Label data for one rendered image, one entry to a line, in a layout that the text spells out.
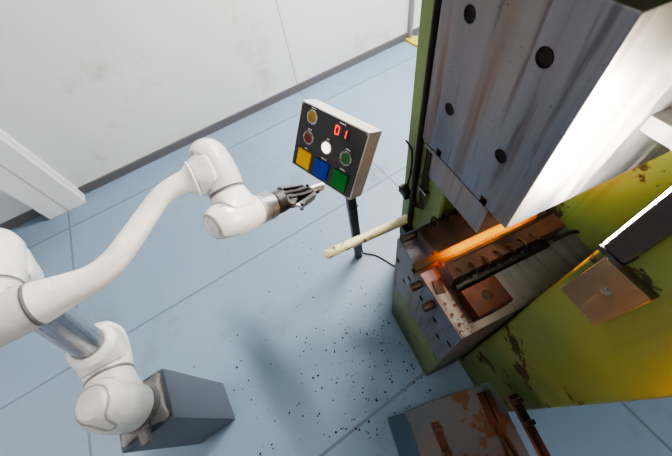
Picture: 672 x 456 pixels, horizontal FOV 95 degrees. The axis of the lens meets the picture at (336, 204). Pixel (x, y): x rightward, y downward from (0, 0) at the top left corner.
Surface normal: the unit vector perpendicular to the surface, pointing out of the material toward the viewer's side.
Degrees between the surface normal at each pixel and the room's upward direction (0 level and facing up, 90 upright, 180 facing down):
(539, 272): 0
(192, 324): 0
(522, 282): 0
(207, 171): 34
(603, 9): 90
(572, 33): 90
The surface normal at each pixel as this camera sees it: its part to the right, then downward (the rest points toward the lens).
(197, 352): -0.12, -0.57
